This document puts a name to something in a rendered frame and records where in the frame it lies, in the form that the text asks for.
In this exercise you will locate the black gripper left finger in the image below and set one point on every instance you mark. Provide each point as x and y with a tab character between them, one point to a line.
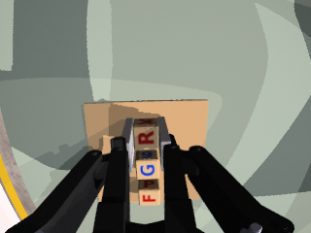
64	210

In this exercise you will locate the tan mat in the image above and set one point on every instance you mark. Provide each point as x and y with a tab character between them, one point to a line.
185	119

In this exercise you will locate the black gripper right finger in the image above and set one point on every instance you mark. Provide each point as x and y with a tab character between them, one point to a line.
233	207

